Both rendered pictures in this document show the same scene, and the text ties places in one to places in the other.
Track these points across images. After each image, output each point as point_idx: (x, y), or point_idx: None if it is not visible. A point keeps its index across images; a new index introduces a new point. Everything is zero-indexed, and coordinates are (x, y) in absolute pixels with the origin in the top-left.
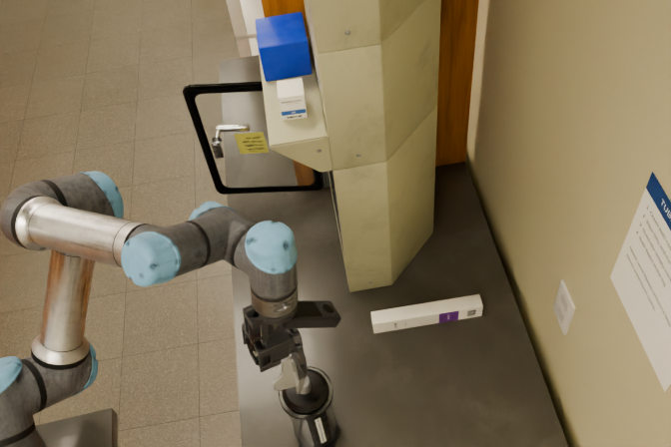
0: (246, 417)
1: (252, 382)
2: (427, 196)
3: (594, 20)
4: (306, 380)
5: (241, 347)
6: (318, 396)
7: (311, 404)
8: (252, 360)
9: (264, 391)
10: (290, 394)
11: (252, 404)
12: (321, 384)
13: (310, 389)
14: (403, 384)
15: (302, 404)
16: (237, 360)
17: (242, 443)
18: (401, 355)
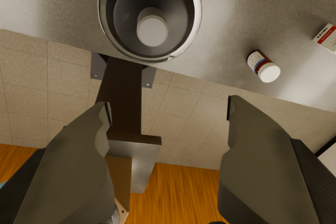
0: (102, 48)
1: (63, 29)
2: None
3: None
4: (154, 24)
5: (12, 25)
6: (181, 4)
7: (188, 24)
8: (33, 19)
9: (78, 21)
10: (151, 50)
11: (89, 38)
12: None
13: (164, 15)
14: None
15: (179, 39)
16: (30, 35)
17: (126, 59)
18: None
